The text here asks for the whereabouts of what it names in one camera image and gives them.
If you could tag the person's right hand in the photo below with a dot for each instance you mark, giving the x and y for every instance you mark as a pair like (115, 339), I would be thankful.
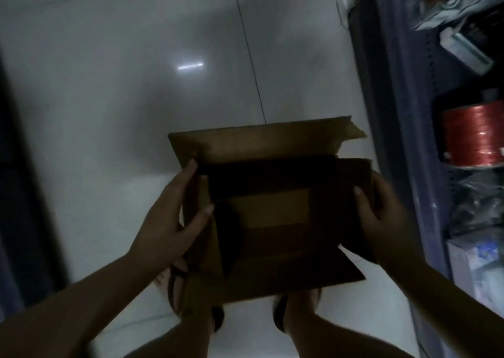
(390, 227)

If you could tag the person's left hand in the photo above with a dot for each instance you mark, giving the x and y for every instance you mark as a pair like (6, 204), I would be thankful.
(165, 231)

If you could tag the brown cardboard box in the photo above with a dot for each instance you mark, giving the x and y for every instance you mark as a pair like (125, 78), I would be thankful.
(275, 275)

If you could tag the person's left forearm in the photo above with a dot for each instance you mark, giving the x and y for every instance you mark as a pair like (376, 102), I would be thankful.
(71, 310)

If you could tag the person's right forearm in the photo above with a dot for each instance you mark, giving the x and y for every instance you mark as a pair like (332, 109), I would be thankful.
(453, 310)

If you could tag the person's left leg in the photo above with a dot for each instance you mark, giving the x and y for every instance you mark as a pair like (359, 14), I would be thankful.
(181, 338)

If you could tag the person's leg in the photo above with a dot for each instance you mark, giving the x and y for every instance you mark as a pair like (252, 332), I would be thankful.
(181, 338)
(334, 338)

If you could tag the person's right leg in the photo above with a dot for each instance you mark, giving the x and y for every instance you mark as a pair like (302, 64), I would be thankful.
(334, 338)

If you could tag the dark tissue goods shelf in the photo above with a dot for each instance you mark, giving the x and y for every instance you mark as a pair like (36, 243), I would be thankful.
(23, 212)

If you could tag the white teal box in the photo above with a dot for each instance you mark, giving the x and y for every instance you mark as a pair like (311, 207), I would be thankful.
(468, 50)

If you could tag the dark left sandal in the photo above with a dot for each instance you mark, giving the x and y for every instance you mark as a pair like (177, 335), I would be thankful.
(173, 290)

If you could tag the red ribbon roll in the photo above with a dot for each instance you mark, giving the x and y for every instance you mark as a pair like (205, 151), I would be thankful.
(472, 133)

